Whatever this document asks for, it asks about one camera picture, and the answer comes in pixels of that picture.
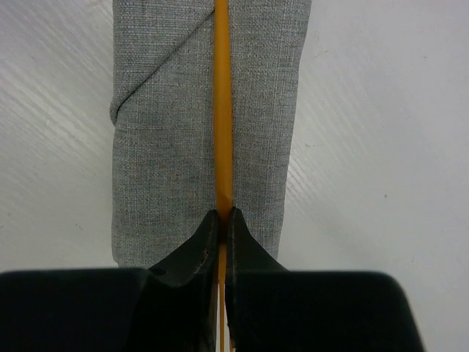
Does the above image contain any grey cloth napkin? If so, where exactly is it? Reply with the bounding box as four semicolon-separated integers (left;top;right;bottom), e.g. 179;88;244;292
110;1;311;267

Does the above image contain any orange plastic fork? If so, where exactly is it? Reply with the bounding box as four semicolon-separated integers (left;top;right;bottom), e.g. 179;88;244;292
213;0;235;351

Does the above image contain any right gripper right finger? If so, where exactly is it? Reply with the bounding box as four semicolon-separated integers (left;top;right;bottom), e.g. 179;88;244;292
225;208;424;351

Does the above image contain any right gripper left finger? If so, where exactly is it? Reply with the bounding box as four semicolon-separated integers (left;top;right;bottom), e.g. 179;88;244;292
1;210;219;351

